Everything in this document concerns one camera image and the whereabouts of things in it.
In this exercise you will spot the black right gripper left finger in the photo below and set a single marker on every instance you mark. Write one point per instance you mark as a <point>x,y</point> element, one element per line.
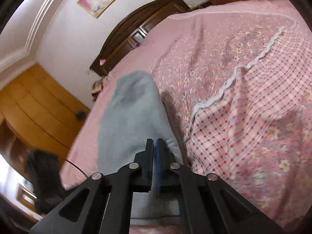
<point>102,203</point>

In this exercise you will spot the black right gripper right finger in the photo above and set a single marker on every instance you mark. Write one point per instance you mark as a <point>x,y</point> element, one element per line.
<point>207,204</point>

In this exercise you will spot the grey pants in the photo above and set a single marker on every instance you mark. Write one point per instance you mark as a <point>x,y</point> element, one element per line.
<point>134,114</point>

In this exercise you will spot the black jacket left forearm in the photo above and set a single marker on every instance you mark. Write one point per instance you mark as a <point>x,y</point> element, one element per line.
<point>43,170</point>

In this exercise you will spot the small black bag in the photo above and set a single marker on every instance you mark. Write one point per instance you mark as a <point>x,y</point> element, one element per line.
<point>80,115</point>

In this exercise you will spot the orange wooden wardrobe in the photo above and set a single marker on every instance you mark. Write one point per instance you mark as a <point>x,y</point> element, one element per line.
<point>41,112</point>

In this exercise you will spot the clothes pile on nightstand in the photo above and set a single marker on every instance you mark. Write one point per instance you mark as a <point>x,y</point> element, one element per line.
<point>97,87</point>

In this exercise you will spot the pink floral bedspread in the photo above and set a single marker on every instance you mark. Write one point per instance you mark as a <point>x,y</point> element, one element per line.
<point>235,81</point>

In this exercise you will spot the dark wooden headboard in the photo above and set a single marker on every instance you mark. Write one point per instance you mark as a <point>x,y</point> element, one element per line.
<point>132,31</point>

